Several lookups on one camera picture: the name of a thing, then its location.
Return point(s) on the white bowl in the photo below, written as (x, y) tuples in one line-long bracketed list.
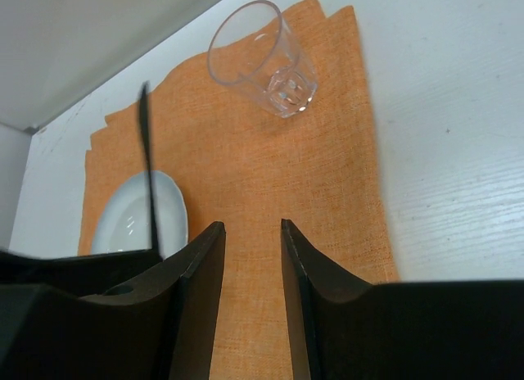
[(125, 222)]

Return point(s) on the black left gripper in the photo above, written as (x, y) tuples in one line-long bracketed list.
[(79, 275)]

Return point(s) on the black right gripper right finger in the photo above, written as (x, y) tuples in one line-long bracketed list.
[(342, 327)]

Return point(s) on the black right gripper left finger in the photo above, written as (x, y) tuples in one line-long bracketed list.
[(158, 325)]

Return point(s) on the clear plastic cup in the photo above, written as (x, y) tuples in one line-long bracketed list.
[(255, 53)]

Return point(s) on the orange cloth placemat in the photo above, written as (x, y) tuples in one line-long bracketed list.
[(239, 164)]

